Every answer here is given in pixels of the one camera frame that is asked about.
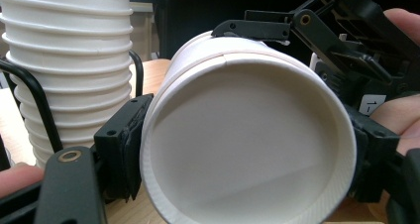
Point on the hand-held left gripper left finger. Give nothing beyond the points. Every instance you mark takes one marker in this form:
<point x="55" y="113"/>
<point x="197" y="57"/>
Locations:
<point x="122" y="144"/>

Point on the white paper cup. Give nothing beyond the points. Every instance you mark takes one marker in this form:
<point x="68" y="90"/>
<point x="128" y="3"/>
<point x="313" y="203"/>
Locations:
<point x="247" y="134"/>

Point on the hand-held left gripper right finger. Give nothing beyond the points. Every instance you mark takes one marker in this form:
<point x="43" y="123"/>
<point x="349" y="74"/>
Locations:
<point x="373" y="151"/>

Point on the tall stack of white cups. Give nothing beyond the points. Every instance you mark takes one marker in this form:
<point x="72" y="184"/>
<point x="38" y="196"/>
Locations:
<point x="72" y="52"/>

